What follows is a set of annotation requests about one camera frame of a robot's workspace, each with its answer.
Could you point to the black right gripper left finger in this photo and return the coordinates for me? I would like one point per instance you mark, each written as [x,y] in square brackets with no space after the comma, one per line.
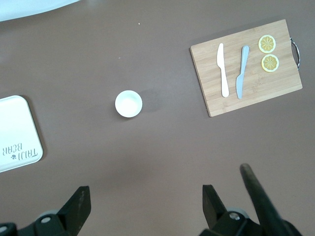
[71,216]

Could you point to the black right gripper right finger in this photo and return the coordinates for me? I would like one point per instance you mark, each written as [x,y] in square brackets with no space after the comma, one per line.
[219,218]

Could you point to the white IKEA cup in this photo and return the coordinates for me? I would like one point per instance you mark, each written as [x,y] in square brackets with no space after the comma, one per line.
[128,104]

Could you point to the cream bear print tray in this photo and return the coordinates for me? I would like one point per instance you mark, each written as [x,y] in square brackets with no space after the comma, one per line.
[17,127]

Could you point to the bamboo cutting board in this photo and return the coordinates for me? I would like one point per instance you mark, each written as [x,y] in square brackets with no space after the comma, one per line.
[258,98]

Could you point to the grey plastic knife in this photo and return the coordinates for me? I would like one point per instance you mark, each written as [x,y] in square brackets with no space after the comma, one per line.
[240,86]

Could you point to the white plastic knife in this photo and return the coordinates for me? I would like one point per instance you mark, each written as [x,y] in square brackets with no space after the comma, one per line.
[222,73]

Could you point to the yellow lemon slice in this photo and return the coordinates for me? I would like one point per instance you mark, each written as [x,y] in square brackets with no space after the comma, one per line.
[267,43]
[270,63]

